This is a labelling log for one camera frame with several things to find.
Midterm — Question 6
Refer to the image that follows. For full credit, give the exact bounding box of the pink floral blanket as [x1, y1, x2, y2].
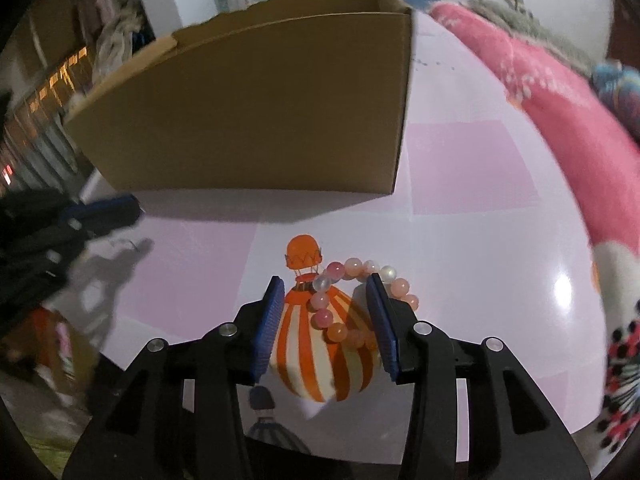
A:
[431, 2, 639, 474]

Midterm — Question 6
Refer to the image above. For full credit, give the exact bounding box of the blue patterned quilt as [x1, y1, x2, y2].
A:
[591, 61, 640, 142]

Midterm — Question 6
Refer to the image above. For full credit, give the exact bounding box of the grey fuzzy blanket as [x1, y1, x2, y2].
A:
[466, 0, 597, 79]

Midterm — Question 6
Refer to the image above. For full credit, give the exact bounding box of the wooden wardrobe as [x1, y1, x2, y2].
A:
[1, 0, 92, 192]

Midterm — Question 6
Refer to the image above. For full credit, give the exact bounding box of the brown cardboard box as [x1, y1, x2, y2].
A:
[65, 0, 413, 194]

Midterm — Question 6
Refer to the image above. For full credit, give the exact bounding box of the pile of clothes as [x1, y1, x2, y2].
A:
[92, 3, 145, 84]

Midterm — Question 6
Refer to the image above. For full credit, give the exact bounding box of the pink bead bracelet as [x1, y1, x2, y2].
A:
[309, 256, 420, 350]

